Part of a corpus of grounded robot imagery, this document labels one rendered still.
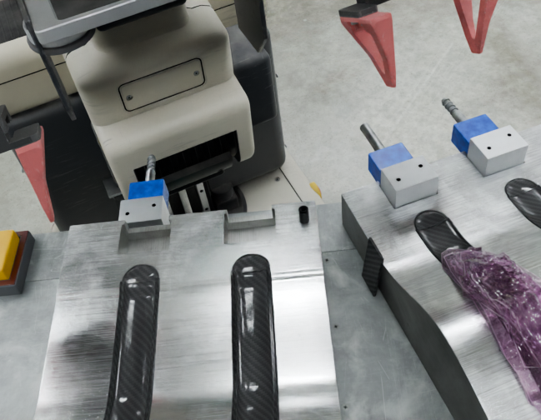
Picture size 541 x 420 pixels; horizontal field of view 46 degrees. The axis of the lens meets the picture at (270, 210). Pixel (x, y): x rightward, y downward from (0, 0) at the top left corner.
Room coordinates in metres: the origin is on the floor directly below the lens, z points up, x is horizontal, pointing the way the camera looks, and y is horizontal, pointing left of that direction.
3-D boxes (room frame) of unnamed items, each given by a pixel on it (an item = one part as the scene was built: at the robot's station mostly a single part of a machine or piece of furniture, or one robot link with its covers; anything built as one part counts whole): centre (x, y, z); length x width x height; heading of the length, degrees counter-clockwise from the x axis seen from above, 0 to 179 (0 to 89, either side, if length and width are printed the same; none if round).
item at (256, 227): (0.41, 0.02, 0.87); 0.05 x 0.05 x 0.04; 85
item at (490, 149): (0.52, -0.25, 0.86); 0.13 x 0.05 x 0.05; 12
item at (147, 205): (0.53, 0.14, 0.83); 0.13 x 0.05 x 0.05; 177
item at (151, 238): (0.42, 0.13, 0.87); 0.05 x 0.05 x 0.04; 85
